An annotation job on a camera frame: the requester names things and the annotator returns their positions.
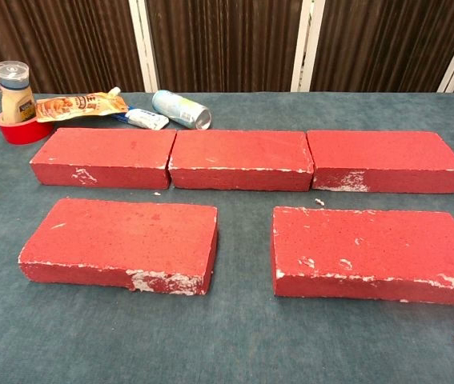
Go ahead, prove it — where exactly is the orange spout pouch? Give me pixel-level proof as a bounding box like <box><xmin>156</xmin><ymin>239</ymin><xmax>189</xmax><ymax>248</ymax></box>
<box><xmin>34</xmin><ymin>86</ymin><xmax>130</xmax><ymax>124</ymax></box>

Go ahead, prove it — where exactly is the mayonnaise bottle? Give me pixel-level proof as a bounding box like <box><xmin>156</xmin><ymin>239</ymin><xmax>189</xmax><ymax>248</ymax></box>
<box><xmin>0</xmin><ymin>60</ymin><xmax>38</xmax><ymax>124</ymax></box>

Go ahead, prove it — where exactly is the light blue drink can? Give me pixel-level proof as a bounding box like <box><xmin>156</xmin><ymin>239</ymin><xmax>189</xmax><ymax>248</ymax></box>
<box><xmin>151</xmin><ymin>89</ymin><xmax>213</xmax><ymax>131</ymax></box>

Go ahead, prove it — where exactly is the white blue toothpaste tube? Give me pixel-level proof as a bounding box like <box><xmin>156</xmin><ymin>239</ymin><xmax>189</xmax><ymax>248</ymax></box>
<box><xmin>110</xmin><ymin>105</ymin><xmax>171</xmax><ymax>131</ymax></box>

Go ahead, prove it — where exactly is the red tape roll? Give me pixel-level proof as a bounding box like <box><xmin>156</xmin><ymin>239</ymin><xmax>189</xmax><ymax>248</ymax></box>
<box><xmin>0</xmin><ymin>110</ymin><xmax>55</xmax><ymax>146</ymax></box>

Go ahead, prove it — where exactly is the red foam brick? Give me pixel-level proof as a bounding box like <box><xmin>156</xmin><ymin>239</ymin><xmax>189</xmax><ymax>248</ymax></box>
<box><xmin>167</xmin><ymin>129</ymin><xmax>315</xmax><ymax>192</ymax></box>
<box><xmin>29</xmin><ymin>126</ymin><xmax>178</xmax><ymax>190</ymax></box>
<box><xmin>269</xmin><ymin>205</ymin><xmax>454</xmax><ymax>307</ymax></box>
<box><xmin>18</xmin><ymin>197</ymin><xmax>219</xmax><ymax>297</ymax></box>
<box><xmin>306</xmin><ymin>129</ymin><xmax>454</xmax><ymax>195</ymax></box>

